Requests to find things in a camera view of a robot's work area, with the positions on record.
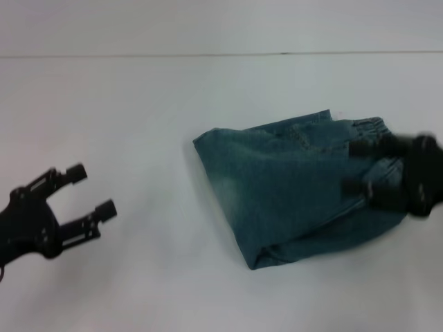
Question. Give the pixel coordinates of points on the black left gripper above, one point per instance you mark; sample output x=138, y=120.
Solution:
x=27, y=221

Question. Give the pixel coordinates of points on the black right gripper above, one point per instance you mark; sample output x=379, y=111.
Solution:
x=424, y=176

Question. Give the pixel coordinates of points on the blue denim shorts basketball print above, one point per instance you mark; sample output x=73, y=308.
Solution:
x=294, y=186

